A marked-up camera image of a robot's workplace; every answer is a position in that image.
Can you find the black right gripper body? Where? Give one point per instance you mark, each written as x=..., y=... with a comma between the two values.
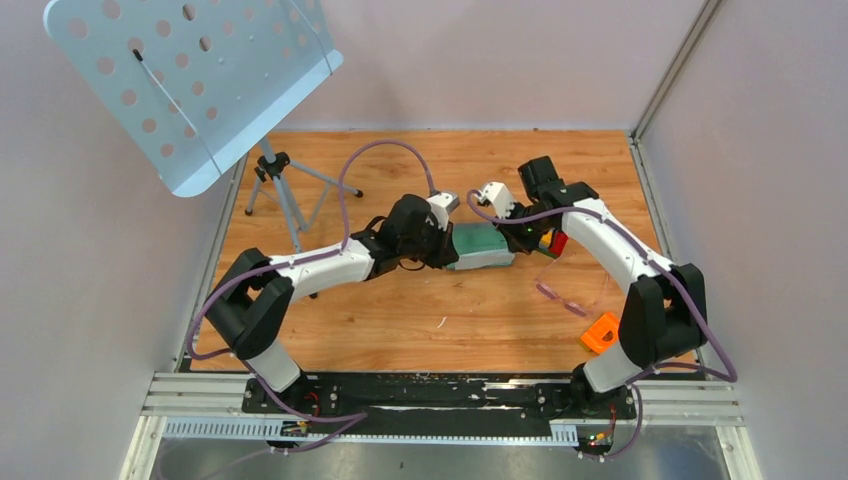
x=525, y=235

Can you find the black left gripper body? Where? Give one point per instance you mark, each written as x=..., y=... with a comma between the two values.
x=428, y=247

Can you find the grey glasses case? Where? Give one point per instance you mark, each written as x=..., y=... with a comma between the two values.
x=479, y=245

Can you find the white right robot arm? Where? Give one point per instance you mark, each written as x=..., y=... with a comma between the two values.
x=664, y=313

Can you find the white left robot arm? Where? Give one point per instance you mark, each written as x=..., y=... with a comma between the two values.
x=249, y=304

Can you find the colourful toy brick block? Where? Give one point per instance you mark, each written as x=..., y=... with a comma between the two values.
x=553, y=243

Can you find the orange tape dispenser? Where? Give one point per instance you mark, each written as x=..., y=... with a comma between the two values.
x=602, y=334

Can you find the blue music stand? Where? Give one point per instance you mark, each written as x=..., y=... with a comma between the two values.
x=198, y=84

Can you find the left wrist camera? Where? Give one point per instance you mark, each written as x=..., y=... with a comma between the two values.
x=442, y=204

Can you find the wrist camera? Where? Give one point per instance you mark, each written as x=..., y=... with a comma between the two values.
x=498, y=196
x=442, y=204

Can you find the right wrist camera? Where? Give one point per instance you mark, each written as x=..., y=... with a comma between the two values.
x=498, y=196

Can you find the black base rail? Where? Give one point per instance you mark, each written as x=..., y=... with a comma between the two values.
x=466, y=404

